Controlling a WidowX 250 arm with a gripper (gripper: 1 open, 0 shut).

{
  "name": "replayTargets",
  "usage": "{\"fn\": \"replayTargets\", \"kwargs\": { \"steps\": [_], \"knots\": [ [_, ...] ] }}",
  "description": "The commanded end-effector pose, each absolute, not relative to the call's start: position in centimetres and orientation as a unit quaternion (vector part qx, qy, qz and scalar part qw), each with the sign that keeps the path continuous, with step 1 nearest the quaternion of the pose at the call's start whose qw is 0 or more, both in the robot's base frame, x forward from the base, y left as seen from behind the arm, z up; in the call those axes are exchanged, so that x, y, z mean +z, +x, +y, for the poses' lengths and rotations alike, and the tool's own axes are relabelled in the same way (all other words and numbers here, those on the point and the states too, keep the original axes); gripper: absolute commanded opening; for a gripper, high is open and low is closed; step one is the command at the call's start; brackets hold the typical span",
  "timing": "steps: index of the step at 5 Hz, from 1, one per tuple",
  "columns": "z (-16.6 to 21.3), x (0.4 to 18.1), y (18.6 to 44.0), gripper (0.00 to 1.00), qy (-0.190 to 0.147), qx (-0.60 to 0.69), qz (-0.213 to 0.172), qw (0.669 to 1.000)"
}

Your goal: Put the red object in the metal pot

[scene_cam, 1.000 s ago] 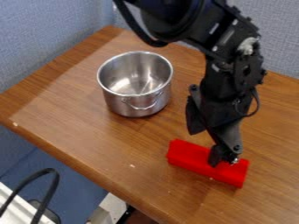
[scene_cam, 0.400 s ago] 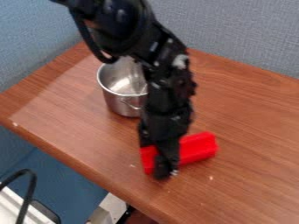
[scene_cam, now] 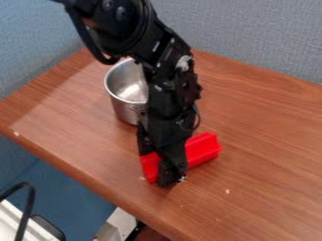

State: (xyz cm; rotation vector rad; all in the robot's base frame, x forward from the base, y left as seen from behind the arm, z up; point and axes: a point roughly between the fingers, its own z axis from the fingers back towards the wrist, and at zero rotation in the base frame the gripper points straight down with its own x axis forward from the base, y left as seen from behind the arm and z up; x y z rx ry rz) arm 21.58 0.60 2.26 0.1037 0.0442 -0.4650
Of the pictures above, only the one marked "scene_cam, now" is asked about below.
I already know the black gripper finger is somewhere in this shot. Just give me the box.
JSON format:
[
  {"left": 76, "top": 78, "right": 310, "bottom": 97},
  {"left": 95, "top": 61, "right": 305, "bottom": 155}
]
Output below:
[
  {"left": 158, "top": 160, "right": 187, "bottom": 188},
  {"left": 138, "top": 125, "right": 155, "bottom": 156}
]

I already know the black cable loop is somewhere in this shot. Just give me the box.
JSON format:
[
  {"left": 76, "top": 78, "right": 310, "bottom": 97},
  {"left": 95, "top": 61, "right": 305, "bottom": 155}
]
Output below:
[{"left": 0, "top": 181, "right": 36, "bottom": 241}]

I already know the metal pot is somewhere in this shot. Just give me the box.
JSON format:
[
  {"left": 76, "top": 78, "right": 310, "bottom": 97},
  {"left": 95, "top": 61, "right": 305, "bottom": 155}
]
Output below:
[{"left": 104, "top": 58, "right": 148, "bottom": 125}]

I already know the white box under table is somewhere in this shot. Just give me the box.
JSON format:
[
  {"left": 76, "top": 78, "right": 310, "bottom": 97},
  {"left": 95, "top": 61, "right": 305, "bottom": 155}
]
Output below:
[{"left": 0, "top": 199, "right": 67, "bottom": 241}]

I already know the white table leg bracket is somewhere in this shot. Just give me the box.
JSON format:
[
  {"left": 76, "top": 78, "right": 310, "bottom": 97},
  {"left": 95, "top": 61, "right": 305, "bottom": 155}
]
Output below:
[{"left": 92, "top": 208, "right": 144, "bottom": 241}]

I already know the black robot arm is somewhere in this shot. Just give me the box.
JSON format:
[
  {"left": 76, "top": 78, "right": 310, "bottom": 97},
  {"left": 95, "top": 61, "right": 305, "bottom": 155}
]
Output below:
[{"left": 51, "top": 0, "right": 203, "bottom": 187}]

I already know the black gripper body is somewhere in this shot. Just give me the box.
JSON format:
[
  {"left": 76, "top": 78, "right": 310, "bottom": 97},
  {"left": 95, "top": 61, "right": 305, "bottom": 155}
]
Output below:
[{"left": 136, "top": 106, "right": 202, "bottom": 173}]

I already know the red block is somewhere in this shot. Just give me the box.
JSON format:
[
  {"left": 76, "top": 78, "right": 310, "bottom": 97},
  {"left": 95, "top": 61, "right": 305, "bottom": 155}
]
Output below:
[{"left": 139, "top": 132, "right": 222, "bottom": 184}]

